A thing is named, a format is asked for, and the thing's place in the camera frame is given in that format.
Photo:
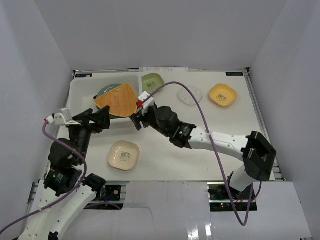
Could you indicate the teal round plate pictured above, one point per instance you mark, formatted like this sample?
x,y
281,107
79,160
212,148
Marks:
x,y
103,91

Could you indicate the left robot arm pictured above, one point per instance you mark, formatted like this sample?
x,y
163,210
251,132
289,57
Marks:
x,y
67,188

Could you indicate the cream square panda dish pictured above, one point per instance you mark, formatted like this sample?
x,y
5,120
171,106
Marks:
x,y
123,155

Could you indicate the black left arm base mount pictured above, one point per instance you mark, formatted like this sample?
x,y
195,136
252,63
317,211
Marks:
x,y
109,198

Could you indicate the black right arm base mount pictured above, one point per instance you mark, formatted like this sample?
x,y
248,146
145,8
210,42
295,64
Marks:
x,y
219,200

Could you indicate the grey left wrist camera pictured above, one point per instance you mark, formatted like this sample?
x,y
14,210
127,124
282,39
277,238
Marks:
x,y
62,117

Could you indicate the white plastic bin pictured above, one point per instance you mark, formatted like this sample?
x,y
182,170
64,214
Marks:
x,y
83,90

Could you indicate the green square panda dish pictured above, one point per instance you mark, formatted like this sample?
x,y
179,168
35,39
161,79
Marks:
x,y
151,82

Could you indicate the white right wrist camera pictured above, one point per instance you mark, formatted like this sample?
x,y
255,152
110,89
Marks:
x,y
144,101

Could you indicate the yellow square panda dish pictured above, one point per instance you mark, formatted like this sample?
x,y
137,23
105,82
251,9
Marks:
x,y
223,95

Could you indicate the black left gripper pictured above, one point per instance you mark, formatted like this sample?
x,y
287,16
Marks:
x,y
88,120

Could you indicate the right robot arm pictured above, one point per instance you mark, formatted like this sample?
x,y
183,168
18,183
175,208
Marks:
x,y
254,151

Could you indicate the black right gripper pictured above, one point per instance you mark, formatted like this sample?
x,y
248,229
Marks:
x,y
138,118

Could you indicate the clear glass plate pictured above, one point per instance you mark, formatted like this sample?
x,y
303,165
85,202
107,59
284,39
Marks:
x,y
185,97

